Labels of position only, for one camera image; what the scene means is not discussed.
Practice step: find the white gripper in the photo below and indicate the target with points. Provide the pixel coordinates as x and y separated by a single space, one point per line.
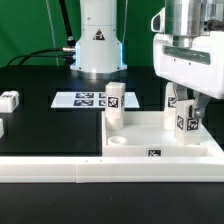
200 68

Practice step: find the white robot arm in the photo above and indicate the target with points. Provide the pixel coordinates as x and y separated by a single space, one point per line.
188 46

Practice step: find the white L-shaped obstacle fence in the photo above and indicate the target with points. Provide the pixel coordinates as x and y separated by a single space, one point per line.
111 169

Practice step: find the white square table top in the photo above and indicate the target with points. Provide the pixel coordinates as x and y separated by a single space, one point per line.
143 134

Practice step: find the white block left edge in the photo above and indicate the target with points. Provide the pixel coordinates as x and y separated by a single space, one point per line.
1 128

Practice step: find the white base marker plate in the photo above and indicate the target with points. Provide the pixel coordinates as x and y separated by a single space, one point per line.
70 100

